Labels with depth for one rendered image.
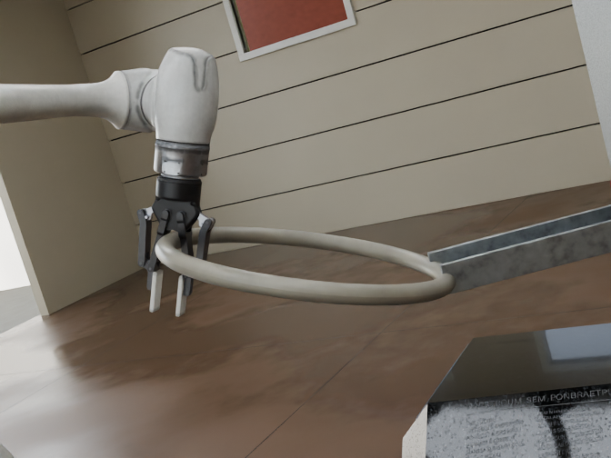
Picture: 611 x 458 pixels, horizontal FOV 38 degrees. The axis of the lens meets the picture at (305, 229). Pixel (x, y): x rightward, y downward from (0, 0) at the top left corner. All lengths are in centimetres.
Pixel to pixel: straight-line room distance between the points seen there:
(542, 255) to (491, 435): 37
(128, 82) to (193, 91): 16
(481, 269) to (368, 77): 702
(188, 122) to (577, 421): 83
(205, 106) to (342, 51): 706
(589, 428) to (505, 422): 15
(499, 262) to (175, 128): 56
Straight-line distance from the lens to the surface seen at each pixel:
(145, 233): 152
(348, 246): 165
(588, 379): 166
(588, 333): 189
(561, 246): 146
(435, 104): 818
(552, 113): 789
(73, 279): 954
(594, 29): 155
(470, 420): 167
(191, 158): 145
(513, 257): 144
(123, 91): 156
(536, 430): 163
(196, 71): 145
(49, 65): 996
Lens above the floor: 145
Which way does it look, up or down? 9 degrees down
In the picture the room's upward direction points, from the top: 16 degrees counter-clockwise
